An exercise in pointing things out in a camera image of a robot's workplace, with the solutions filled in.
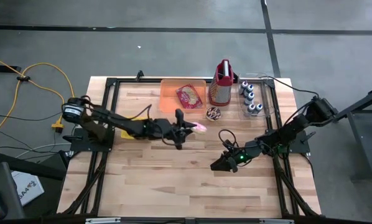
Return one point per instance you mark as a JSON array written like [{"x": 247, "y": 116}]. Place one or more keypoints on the black equipment stand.
[{"x": 5, "y": 180}]

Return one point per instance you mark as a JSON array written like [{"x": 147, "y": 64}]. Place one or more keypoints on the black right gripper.
[{"x": 243, "y": 152}]

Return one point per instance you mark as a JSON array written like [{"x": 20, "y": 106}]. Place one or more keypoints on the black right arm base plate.
[{"x": 295, "y": 150}]

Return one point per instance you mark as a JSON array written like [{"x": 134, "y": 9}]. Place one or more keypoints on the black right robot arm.
[{"x": 291, "y": 127}]

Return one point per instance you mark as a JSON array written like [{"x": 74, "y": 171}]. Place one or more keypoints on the lavender frosted donut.
[{"x": 201, "y": 128}]

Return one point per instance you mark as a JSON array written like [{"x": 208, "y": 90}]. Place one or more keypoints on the clear plastic tray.
[{"x": 267, "y": 93}]

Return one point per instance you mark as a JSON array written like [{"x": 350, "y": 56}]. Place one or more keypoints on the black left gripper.
[{"x": 170, "y": 130}]

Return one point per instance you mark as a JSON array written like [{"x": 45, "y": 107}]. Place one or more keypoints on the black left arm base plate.
[{"x": 80, "y": 144}]

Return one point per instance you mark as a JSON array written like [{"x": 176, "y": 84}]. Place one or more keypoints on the black aluminium table frame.
[{"x": 133, "y": 80}]

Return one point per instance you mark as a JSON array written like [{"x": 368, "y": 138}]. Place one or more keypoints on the red metal box grater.
[{"x": 220, "y": 93}]

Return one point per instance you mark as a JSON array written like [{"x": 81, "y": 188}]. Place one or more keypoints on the chocolate sprinkle donut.
[{"x": 213, "y": 113}]

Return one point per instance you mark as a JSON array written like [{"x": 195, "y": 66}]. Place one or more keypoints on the black flat floor bar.
[{"x": 2, "y": 68}]

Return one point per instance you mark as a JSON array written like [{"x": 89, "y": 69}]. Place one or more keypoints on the white cardboard box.
[{"x": 27, "y": 188}]

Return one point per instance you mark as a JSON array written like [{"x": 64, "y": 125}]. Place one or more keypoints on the yellow plastic basket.
[{"x": 127, "y": 135}]

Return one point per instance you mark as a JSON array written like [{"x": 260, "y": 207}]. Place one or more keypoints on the red popcorn bag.
[{"x": 189, "y": 96}]

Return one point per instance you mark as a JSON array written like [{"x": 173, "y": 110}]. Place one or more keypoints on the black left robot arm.
[{"x": 120, "y": 123}]

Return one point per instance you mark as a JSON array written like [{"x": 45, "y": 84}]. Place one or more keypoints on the orange translucent plastic bin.
[{"x": 169, "y": 99}]

